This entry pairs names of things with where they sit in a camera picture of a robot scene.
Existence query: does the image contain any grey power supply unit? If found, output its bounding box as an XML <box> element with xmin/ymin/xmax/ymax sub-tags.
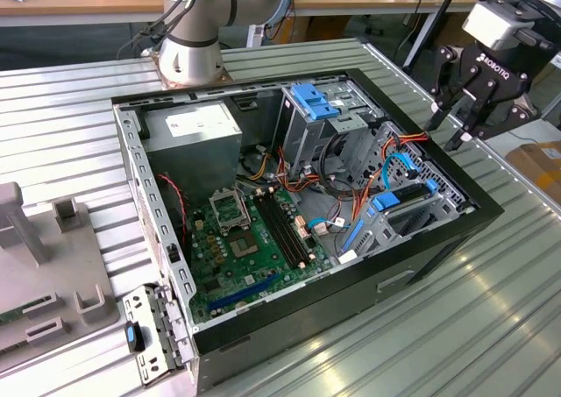
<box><xmin>138</xmin><ymin>100</ymin><xmax>244</xmax><ymax>205</ymax></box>

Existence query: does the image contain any wooden office desk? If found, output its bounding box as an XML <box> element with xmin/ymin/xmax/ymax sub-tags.
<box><xmin>288</xmin><ymin>0</ymin><xmax>479</xmax><ymax>69</ymax></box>
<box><xmin>0</xmin><ymin>0</ymin><xmax>167</xmax><ymax>28</ymax></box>

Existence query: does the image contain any black RAM slot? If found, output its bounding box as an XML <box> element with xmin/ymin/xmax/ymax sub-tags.
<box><xmin>255</xmin><ymin>190</ymin><xmax>306</xmax><ymax>270</ymax></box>
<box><xmin>266</xmin><ymin>188</ymin><xmax>314</xmax><ymax>262</ymax></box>

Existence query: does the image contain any grey optical drive cage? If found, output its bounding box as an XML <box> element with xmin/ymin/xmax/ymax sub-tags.
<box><xmin>279</xmin><ymin>79</ymin><xmax>385</xmax><ymax>177</ymax></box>

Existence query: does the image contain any black tripod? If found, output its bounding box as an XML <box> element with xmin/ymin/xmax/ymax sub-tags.
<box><xmin>401</xmin><ymin>0</ymin><xmax>468</xmax><ymax>72</ymax></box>

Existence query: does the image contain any blue black bracket latch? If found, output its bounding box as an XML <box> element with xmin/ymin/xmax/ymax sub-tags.
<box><xmin>124</xmin><ymin>320</ymin><xmax>146</xmax><ymax>353</ymax></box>

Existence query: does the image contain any grey parts rack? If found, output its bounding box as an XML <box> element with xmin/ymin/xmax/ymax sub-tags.
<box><xmin>0</xmin><ymin>181</ymin><xmax>123</xmax><ymax>355</ymax></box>

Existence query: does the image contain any metal socket cover frame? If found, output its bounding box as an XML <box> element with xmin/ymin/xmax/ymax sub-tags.
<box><xmin>209</xmin><ymin>188</ymin><xmax>252</xmax><ymax>232</ymax></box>

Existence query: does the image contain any green RAM stick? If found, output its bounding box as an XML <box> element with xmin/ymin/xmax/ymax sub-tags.
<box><xmin>0</xmin><ymin>298</ymin><xmax>32</xmax><ymax>326</ymax></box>

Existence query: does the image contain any red black fan wire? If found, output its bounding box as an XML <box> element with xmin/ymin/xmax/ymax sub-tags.
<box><xmin>156</xmin><ymin>173</ymin><xmax>190</xmax><ymax>245</ymax></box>

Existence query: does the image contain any small blue white wire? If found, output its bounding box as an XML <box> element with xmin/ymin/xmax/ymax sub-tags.
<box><xmin>306</xmin><ymin>216</ymin><xmax>352</xmax><ymax>237</ymax></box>

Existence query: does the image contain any brown square base plate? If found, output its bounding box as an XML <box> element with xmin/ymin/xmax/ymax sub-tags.
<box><xmin>148</xmin><ymin>50</ymin><xmax>234</xmax><ymax>92</ymax></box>

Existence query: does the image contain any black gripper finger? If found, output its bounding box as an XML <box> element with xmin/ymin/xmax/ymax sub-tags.
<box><xmin>427</xmin><ymin>46</ymin><xmax>481</xmax><ymax>131</ymax></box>
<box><xmin>445</xmin><ymin>94</ymin><xmax>541</xmax><ymax>152</ymax></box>

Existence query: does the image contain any black open PC case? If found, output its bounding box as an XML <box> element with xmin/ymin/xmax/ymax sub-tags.
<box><xmin>110</xmin><ymin>67</ymin><xmax>505</xmax><ymax>393</ymax></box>

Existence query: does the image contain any white table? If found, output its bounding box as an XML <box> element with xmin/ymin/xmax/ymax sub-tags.
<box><xmin>481</xmin><ymin>117</ymin><xmax>561</xmax><ymax>160</ymax></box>

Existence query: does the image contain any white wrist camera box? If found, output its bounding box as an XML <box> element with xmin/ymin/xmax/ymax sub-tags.
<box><xmin>462</xmin><ymin>0</ymin><xmax>556</xmax><ymax>52</ymax></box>

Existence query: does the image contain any CPU socket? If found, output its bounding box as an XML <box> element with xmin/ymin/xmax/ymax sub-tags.
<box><xmin>226</xmin><ymin>229</ymin><xmax>260</xmax><ymax>259</ymax></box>

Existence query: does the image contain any green motherboard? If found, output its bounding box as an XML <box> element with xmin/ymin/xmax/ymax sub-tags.
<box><xmin>188</xmin><ymin>186</ymin><xmax>334</xmax><ymax>323</ymax></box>

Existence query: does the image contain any grey metal disk bay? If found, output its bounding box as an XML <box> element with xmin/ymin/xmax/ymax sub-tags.
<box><xmin>339</xmin><ymin>120</ymin><xmax>477</xmax><ymax>262</ymax></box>

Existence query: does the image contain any metal shelf frame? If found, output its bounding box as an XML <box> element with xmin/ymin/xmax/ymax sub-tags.
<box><xmin>541</xmin><ymin>50</ymin><xmax>561</xmax><ymax>122</ymax></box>

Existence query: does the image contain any metal expansion slot bracket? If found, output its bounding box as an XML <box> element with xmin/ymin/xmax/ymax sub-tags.
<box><xmin>121</xmin><ymin>282</ymin><xmax>198</xmax><ymax>388</ymax></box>

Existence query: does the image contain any blue expansion slot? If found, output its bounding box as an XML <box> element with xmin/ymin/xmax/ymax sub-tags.
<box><xmin>207</xmin><ymin>273</ymin><xmax>281</xmax><ymax>311</ymax></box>

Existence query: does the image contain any motherboard power wire bundle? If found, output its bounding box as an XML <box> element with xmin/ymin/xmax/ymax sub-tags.
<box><xmin>236</xmin><ymin>145</ymin><xmax>356</xmax><ymax>201</ymax></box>

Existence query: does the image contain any blue plastic drive latch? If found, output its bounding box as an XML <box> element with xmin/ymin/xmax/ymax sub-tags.
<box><xmin>290</xmin><ymin>82</ymin><xmax>342</xmax><ymax>121</ymax></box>

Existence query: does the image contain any blue data wire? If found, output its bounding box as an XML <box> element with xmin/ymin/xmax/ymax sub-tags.
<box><xmin>381</xmin><ymin>150</ymin><xmax>423</xmax><ymax>193</ymax></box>

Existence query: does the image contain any orange power wire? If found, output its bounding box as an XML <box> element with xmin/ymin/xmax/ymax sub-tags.
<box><xmin>350</xmin><ymin>129</ymin><xmax>430</xmax><ymax>225</ymax></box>

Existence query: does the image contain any hard disk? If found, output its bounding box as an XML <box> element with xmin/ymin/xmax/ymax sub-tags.
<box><xmin>343</xmin><ymin>178</ymin><xmax>440</xmax><ymax>257</ymax></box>

